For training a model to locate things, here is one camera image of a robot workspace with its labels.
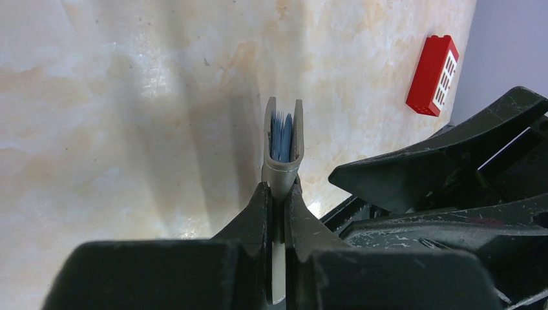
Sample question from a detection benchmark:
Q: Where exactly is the grey card holder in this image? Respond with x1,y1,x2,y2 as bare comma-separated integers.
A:
261,96,301,305

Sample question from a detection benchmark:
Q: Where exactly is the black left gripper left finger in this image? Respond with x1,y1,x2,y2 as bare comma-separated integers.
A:
43,182,273,309

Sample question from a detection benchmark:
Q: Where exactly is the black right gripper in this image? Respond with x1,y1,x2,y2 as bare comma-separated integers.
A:
322,86,547,309

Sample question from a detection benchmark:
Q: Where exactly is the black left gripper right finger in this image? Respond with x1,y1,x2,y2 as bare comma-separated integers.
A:
284,184,501,309

